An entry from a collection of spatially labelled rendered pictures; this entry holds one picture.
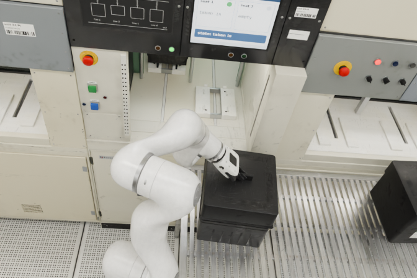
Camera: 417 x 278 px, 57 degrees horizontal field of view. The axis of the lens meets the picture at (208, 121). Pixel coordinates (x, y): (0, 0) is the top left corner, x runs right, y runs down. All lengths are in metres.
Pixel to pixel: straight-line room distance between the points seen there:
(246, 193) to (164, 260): 0.49
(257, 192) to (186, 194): 0.66
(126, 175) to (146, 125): 1.01
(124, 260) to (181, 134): 0.45
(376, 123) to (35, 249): 2.10
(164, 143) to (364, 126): 1.49
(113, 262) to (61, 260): 1.34
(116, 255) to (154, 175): 0.38
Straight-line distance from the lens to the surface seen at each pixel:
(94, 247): 2.54
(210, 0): 1.32
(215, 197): 1.46
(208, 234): 1.65
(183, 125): 0.94
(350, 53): 1.53
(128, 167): 0.91
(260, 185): 1.53
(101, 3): 1.36
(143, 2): 1.33
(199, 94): 2.03
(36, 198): 2.38
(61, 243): 2.58
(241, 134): 1.92
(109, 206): 2.34
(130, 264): 1.20
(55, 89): 1.66
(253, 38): 1.41
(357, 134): 2.17
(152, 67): 2.17
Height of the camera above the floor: 2.29
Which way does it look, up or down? 47 degrees down
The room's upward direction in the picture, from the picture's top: 11 degrees clockwise
